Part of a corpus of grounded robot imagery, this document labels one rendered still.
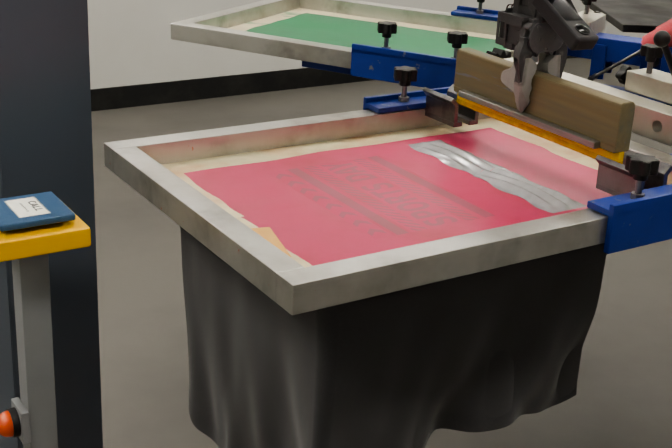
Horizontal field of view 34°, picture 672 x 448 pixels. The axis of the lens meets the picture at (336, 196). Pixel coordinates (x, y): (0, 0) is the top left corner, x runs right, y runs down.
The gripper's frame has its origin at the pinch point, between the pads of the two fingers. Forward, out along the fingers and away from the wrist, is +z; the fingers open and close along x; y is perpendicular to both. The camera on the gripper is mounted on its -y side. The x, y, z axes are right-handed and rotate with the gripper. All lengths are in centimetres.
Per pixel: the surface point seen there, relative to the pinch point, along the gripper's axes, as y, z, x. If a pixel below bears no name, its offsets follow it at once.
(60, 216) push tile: 7, 9, 75
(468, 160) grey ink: 5.6, 10.0, 8.0
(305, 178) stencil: 10.0, 10.5, 36.1
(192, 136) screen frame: 26, 7, 47
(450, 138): 17.7, 10.4, 2.4
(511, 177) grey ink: -4.1, 9.9, 7.2
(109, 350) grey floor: 141, 106, 20
